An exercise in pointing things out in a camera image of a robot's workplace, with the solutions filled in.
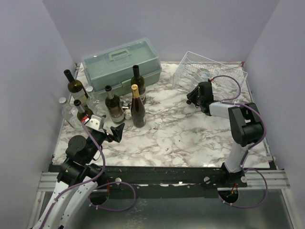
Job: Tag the green bottle cream label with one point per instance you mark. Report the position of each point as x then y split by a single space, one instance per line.
139 80

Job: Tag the clear bottle black gold cap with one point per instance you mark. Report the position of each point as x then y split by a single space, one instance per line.
198 76

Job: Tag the clear bottle white cap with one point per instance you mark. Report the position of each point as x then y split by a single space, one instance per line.
96 103

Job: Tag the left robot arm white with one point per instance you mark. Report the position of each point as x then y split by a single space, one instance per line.
77 178

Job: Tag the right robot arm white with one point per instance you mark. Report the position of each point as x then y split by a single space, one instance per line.
247 128

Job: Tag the clear bottle silver cap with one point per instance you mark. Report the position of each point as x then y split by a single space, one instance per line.
69 113

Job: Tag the green plastic toolbox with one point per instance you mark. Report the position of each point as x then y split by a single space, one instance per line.
114 66

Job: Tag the dark bottle tan label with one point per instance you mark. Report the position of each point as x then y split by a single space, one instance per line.
84 113

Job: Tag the green bottle silver neck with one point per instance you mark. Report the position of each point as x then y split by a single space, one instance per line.
114 106

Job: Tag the white wire wine rack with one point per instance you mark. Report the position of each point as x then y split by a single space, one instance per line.
223 87

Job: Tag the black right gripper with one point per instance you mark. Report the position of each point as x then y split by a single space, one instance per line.
196 96

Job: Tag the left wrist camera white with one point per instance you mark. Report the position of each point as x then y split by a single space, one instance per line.
95 122

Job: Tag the green wine bottle white label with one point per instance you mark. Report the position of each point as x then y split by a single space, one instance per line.
76 88

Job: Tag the red wine bottle gold cap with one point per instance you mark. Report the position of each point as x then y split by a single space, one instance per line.
137 108

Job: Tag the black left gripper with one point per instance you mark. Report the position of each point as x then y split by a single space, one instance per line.
117 132

